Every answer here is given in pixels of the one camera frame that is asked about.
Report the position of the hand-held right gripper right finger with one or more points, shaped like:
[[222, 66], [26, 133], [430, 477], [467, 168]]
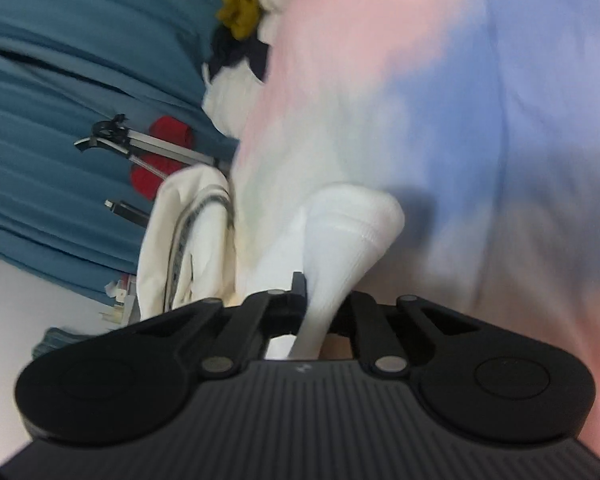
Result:
[[365, 320]]

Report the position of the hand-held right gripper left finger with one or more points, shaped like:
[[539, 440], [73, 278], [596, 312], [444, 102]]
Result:
[[285, 310]]

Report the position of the white sweatpants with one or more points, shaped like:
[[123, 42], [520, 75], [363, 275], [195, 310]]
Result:
[[350, 230]]

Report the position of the red garment steamer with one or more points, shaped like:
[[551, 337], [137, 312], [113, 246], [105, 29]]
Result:
[[167, 132]]

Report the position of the white puffer jacket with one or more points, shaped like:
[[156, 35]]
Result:
[[230, 95]]

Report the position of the teal cloth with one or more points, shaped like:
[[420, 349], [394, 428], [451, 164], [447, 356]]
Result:
[[62, 340]]

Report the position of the pastel tie-dye duvet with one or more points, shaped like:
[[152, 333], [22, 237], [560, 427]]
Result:
[[480, 110]]

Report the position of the black garment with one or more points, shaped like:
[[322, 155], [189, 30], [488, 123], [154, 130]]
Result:
[[235, 47]]

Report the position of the blue curtain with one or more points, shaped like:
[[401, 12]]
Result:
[[40, 185], [105, 5]]

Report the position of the mustard yellow garment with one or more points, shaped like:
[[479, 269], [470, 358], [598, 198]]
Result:
[[240, 2]]

